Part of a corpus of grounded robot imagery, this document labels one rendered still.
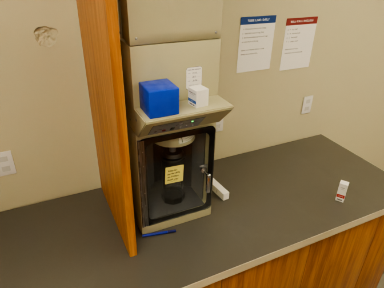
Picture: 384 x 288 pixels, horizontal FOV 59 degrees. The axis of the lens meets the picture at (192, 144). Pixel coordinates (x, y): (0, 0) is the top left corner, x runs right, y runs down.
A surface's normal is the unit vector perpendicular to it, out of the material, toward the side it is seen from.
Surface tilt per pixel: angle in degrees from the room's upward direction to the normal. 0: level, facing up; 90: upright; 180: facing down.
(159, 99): 90
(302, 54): 90
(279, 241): 0
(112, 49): 90
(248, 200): 0
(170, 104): 90
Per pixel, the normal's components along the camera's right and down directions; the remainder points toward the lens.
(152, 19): 0.43, 0.45
